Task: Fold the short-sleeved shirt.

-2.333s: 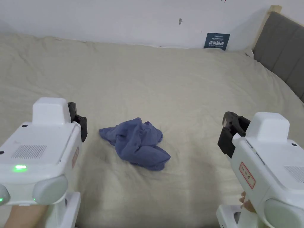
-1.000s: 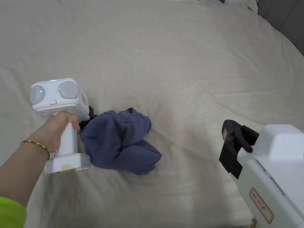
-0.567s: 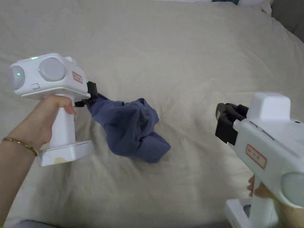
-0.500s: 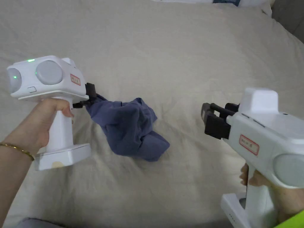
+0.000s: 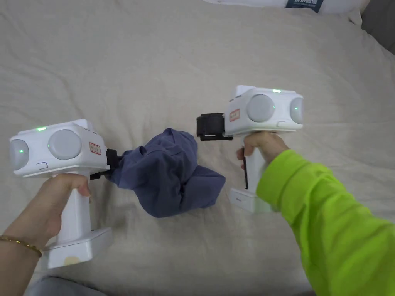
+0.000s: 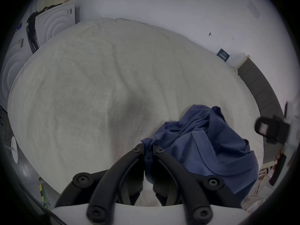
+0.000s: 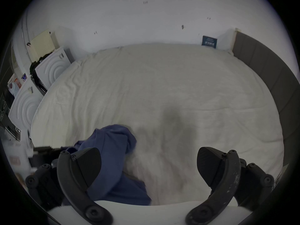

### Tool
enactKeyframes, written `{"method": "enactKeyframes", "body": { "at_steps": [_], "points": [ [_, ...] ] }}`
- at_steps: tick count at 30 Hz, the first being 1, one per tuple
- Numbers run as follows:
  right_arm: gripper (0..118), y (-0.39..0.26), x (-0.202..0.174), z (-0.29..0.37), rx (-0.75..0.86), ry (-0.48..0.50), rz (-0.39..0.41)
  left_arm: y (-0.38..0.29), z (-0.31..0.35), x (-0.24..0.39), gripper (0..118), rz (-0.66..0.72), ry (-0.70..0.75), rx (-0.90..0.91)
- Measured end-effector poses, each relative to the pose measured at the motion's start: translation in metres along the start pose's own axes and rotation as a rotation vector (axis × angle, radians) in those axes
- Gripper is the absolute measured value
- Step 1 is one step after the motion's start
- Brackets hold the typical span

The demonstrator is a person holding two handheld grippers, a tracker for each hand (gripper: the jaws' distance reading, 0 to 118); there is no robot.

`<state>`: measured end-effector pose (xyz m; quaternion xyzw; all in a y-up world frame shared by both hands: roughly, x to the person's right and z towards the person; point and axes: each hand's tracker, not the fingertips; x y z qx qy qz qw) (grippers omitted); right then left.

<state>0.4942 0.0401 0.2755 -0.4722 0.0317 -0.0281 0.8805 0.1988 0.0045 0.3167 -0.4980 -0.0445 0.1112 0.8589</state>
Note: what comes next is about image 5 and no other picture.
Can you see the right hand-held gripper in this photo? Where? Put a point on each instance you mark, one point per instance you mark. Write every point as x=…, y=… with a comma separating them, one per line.
x=262, y=108

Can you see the bed with beige sheet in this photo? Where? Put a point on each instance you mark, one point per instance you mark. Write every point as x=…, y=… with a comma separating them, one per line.
x=148, y=77

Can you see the person's right hand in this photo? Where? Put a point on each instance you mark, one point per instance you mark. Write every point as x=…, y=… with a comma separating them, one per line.
x=265, y=146

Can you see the dark blue shirt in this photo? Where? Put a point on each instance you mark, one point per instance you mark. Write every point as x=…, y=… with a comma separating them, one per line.
x=166, y=172

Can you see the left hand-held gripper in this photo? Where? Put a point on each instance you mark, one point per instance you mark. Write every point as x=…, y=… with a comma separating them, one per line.
x=66, y=145

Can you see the person's left forearm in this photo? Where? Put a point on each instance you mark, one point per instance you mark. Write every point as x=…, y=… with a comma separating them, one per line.
x=14, y=265

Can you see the white pillow with blue label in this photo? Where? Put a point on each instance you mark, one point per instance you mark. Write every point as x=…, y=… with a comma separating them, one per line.
x=262, y=4

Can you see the person's right forearm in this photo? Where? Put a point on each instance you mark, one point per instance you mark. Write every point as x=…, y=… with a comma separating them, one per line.
x=324, y=228

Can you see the person's left hand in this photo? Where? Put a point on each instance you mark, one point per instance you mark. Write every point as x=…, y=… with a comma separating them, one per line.
x=46, y=206

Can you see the person's legs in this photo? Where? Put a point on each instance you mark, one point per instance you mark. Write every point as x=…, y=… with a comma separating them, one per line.
x=58, y=286

